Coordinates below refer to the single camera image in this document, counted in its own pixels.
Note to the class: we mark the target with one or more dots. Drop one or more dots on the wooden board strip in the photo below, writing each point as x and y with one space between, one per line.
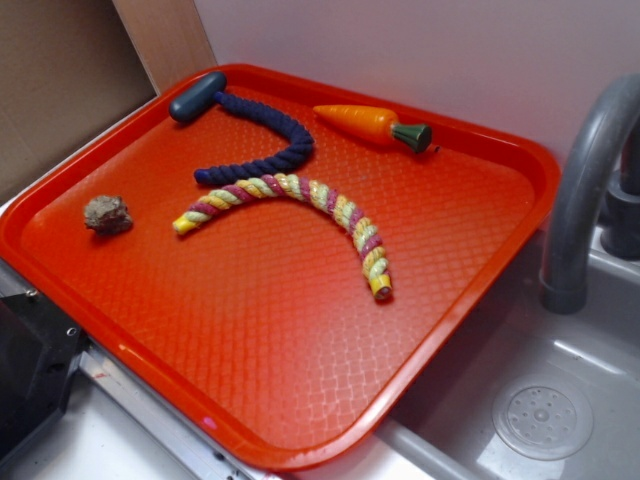
169 39

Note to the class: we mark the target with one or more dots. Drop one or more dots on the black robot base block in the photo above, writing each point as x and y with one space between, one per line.
40 352

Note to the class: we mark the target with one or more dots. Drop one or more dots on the grey brown rock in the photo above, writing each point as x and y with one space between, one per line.
107 215

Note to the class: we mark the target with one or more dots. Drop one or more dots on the grey toy faucet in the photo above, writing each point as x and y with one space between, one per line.
600 180

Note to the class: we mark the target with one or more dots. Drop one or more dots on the brown cardboard panel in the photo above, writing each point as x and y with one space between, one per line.
68 72

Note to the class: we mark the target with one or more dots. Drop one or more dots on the orange toy carrot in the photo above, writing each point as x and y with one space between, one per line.
376 125

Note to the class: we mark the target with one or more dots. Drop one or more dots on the red plastic tray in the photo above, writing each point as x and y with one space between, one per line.
259 326

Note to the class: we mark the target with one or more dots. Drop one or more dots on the grey toy sink basin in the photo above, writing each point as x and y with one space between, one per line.
518 392

